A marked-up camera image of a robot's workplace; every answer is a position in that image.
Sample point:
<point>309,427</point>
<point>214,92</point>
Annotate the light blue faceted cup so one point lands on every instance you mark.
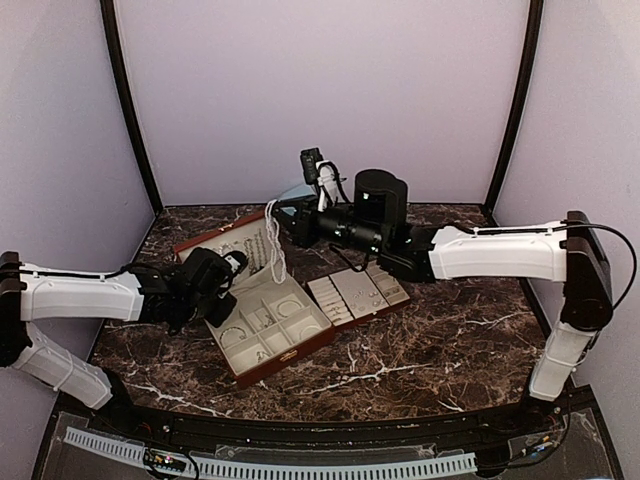
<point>297,191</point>

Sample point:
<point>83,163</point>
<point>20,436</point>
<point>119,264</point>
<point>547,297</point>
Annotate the small red jewelry tray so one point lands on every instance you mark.
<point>348,298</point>

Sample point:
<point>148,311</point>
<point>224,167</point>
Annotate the white bangle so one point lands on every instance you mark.
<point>308,331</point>

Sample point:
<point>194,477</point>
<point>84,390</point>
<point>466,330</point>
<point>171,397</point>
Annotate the large red jewelry box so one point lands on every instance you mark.
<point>261,336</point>

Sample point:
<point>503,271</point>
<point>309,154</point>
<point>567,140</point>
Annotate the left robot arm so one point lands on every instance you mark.
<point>30,293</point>

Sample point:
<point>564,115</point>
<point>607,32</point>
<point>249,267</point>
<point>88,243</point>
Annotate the white cable duct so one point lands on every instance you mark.
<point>264,463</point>

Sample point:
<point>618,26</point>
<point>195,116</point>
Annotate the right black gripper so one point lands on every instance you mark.
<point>302,226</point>

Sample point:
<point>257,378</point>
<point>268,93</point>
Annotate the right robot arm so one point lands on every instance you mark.
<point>566,251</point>

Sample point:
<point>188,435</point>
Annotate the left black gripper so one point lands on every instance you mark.
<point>218,318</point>

